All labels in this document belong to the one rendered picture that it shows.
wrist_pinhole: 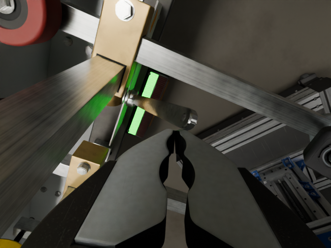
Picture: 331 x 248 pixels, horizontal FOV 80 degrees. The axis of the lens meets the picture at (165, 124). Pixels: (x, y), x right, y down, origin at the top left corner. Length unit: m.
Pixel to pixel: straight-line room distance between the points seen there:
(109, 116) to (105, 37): 0.26
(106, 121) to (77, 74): 0.31
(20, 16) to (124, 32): 0.10
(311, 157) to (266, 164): 1.02
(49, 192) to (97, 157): 0.50
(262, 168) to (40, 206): 1.08
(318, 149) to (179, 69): 0.17
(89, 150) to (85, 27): 0.21
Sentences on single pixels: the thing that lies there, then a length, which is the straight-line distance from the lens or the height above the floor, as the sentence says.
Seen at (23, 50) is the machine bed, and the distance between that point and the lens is 0.50.
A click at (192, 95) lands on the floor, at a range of 1.19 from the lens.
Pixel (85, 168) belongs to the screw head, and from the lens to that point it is 0.36.
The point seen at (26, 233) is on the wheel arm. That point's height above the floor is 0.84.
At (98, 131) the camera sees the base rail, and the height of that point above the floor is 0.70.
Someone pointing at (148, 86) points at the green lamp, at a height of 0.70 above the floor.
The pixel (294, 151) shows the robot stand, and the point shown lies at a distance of 1.28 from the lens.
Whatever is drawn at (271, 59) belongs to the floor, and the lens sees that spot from 1.25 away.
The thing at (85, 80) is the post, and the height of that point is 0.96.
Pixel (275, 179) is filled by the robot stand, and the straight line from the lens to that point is 1.14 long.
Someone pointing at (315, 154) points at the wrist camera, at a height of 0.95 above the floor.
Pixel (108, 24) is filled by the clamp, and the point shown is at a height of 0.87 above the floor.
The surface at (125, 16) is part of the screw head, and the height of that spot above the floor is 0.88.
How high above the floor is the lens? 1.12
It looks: 62 degrees down
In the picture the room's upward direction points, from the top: 175 degrees counter-clockwise
